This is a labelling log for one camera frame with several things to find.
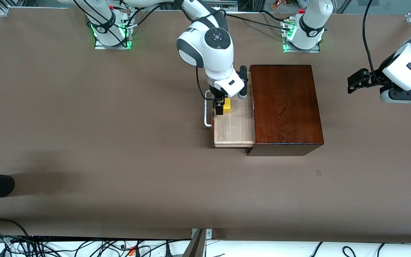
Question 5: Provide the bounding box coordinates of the light wooden drawer white handle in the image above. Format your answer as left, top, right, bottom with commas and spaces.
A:
204, 71, 255, 148

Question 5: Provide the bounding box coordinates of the dark wooden drawer cabinet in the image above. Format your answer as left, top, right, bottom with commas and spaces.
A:
245, 65, 324, 156

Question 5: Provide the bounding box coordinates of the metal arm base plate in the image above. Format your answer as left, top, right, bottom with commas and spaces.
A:
94, 34, 132, 50
282, 40, 321, 53

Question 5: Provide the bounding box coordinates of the black cable on table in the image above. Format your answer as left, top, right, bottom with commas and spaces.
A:
225, 10, 291, 31

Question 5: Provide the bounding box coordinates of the aluminium frame post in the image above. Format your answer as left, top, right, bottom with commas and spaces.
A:
182, 228, 213, 257

